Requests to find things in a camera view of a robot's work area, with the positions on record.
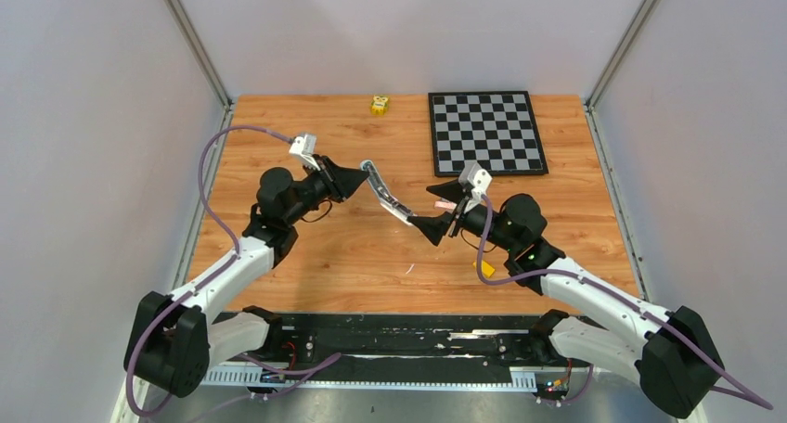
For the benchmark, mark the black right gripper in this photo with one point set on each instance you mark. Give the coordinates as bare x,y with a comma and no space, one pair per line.
435,228

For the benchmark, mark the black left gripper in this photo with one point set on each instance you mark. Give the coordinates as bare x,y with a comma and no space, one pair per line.
340,183

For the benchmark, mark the pink white small stapler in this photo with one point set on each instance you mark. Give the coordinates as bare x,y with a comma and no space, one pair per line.
445,205

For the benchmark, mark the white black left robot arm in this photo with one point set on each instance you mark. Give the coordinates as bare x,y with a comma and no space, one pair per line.
177,337

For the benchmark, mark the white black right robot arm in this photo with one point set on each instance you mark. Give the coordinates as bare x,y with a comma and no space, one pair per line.
669,354

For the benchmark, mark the yellow rectangular block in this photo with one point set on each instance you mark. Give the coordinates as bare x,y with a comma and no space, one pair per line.
483,269

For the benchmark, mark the small yellow toy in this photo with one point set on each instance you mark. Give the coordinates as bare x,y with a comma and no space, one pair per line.
379,104

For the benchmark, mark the black grey chessboard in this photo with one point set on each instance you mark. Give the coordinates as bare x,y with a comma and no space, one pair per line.
496,129

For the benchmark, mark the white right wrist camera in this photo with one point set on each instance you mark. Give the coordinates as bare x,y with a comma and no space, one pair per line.
475,180

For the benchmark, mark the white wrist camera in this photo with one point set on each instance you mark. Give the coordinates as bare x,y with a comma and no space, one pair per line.
475,180
302,148

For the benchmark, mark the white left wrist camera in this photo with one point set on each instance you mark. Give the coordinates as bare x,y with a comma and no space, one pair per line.
302,148

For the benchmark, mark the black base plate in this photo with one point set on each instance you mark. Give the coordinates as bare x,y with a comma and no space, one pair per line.
505,338

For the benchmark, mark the aluminium rail base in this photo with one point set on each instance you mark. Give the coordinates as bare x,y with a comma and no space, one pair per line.
392,373

